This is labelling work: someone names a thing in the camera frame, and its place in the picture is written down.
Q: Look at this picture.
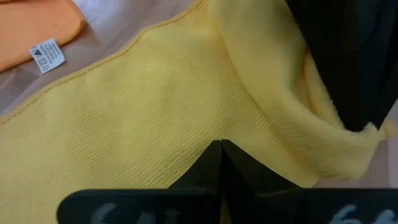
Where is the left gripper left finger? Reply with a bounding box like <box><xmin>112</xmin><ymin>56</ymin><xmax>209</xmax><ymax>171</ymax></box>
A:
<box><xmin>57</xmin><ymin>139</ymin><xmax>223</xmax><ymax>224</ymax></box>

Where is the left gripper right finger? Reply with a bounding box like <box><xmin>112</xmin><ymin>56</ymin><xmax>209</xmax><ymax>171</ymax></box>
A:
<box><xmin>221</xmin><ymin>139</ymin><xmax>398</xmax><ymax>224</ymax></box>

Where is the yellow microfiber towel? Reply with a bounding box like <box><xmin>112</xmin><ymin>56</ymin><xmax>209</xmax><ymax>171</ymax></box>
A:
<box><xmin>0</xmin><ymin>0</ymin><xmax>398</xmax><ymax>224</ymax></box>

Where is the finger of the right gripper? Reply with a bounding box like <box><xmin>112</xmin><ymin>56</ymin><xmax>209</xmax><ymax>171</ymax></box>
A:
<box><xmin>284</xmin><ymin>0</ymin><xmax>398</xmax><ymax>133</ymax></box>

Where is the orange microfiber towel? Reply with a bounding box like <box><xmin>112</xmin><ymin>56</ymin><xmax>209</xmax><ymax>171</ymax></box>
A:
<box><xmin>0</xmin><ymin>0</ymin><xmax>88</xmax><ymax>75</ymax></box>

